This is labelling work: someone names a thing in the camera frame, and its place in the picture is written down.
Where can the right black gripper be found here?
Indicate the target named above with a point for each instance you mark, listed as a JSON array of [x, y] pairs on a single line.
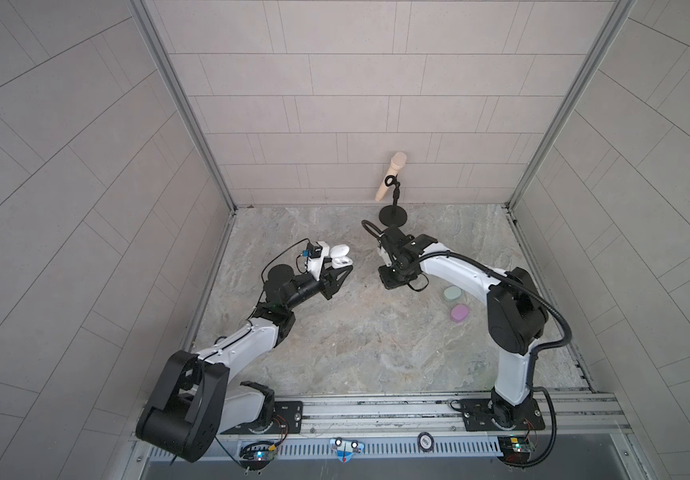
[[387, 282]]

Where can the blue white stereo camera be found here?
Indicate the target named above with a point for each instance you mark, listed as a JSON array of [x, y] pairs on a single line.
[[345, 449]]

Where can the white earbud charging case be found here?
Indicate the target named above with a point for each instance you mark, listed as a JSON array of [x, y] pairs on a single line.
[[339, 256]]

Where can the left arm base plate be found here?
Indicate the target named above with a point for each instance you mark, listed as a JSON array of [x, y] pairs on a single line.
[[285, 419]]

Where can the aluminium rail frame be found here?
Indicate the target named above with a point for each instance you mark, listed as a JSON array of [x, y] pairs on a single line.
[[359, 416]]

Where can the green earbud charging case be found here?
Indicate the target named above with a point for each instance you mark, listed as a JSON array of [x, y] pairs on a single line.
[[452, 293]]

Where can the beige microphone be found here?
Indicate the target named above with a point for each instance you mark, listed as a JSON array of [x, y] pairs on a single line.
[[397, 163]]

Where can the green circuit board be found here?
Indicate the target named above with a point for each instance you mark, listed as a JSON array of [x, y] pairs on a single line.
[[258, 455], [515, 449]]

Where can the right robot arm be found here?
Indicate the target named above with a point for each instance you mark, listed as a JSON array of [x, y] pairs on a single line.
[[520, 322]]

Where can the left green circuit board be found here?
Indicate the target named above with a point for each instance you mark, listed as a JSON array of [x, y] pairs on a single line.
[[258, 455]]

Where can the right green circuit board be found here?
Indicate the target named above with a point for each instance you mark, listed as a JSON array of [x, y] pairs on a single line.
[[515, 449]]

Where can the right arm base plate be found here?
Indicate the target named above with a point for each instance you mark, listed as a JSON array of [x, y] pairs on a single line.
[[499, 415]]

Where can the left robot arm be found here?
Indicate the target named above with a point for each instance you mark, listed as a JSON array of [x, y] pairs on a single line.
[[197, 397]]

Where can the black microphone stand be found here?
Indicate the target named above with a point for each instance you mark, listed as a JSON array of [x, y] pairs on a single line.
[[394, 215]]

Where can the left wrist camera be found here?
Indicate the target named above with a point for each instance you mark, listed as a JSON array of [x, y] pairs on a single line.
[[315, 255]]

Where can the purple earbud charging case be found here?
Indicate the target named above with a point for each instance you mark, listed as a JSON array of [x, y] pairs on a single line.
[[459, 313]]

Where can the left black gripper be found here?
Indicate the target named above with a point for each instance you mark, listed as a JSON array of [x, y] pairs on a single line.
[[326, 288]]

